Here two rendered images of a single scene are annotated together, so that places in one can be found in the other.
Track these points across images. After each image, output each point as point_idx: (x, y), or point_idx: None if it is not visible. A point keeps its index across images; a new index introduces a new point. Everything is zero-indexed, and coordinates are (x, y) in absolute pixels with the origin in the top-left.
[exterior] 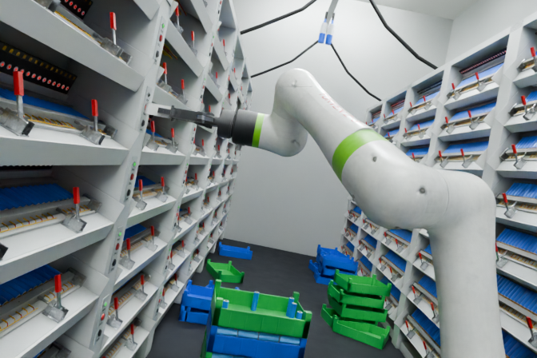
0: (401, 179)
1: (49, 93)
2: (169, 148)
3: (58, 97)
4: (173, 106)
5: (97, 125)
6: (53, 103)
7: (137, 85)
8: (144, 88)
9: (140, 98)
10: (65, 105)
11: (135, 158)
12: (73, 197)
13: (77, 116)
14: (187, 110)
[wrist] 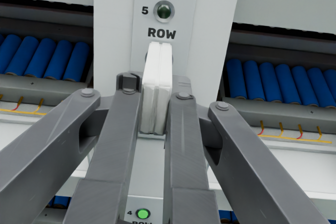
0: None
1: (33, 15)
2: None
3: (68, 21)
4: (130, 82)
5: (38, 92)
6: (7, 36)
7: None
8: None
9: (94, 30)
10: (68, 39)
11: (145, 201)
12: (69, 204)
13: (8, 66)
14: (14, 143)
